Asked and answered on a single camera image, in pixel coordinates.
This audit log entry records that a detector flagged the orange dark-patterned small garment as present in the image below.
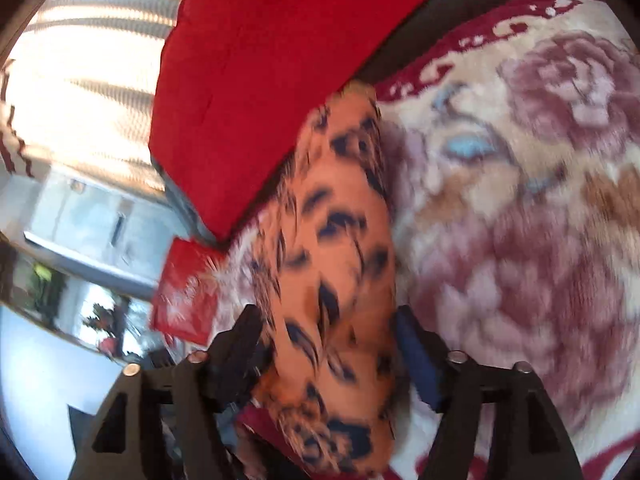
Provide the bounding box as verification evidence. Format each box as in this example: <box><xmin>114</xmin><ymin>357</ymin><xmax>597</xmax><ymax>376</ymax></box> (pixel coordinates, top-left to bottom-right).
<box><xmin>235</xmin><ymin>81</ymin><xmax>417</xmax><ymax>478</ymax></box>

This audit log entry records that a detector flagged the floral plush blanket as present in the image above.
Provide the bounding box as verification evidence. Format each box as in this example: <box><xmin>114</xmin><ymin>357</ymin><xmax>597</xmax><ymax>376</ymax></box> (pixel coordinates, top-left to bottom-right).
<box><xmin>212</xmin><ymin>0</ymin><xmax>640</xmax><ymax>480</ymax></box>

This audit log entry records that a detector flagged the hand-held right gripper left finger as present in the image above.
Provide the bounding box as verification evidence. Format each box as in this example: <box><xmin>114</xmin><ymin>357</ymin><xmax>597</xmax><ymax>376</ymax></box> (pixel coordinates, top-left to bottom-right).
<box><xmin>67</xmin><ymin>304</ymin><xmax>275</xmax><ymax>480</ymax></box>

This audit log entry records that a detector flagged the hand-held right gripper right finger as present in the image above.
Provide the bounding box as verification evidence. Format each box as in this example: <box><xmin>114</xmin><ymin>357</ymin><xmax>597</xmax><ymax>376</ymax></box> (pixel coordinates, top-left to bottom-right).
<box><xmin>392</xmin><ymin>305</ymin><xmax>585</xmax><ymax>480</ymax></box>

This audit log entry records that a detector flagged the red patterned packet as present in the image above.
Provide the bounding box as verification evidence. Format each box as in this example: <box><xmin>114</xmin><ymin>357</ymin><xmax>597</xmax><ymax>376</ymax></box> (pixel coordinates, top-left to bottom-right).
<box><xmin>150</xmin><ymin>237</ymin><xmax>230</xmax><ymax>347</ymax></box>

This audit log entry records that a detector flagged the white cabinet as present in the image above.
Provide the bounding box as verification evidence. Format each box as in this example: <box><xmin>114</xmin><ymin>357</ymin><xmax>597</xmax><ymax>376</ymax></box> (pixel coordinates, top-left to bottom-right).
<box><xmin>24</xmin><ymin>164</ymin><xmax>176</xmax><ymax>283</ymax></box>

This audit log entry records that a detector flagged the bright window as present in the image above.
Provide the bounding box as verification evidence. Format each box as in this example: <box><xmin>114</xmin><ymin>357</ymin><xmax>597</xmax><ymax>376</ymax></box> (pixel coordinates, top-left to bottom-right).
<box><xmin>0</xmin><ymin>0</ymin><xmax>193</xmax><ymax>198</ymax></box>

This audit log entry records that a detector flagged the green potted plant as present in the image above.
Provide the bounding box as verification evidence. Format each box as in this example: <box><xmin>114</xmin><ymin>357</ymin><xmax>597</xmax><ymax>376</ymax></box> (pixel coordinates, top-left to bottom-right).
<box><xmin>27</xmin><ymin>264</ymin><xmax>68</xmax><ymax>313</ymax></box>

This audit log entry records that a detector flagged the red cushion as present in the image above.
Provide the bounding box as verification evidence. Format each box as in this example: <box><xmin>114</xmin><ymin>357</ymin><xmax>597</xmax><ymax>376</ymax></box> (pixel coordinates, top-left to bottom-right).
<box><xmin>148</xmin><ymin>0</ymin><xmax>477</xmax><ymax>247</ymax></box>

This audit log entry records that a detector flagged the dark leather sofa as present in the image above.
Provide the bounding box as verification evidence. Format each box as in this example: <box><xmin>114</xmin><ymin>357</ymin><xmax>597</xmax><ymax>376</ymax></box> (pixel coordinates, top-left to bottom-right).
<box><xmin>357</xmin><ymin>0</ymin><xmax>568</xmax><ymax>85</ymax></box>

